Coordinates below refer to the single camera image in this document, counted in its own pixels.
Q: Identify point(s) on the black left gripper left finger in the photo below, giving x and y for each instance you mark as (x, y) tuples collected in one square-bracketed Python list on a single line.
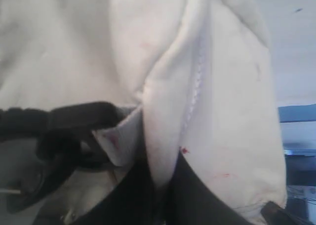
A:
[(55, 161)]

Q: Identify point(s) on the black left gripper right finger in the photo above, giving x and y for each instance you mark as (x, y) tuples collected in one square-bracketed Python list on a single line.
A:
[(275, 215)]

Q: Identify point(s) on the white canvas duffel bag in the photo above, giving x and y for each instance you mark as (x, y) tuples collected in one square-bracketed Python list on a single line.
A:
[(171, 100)]

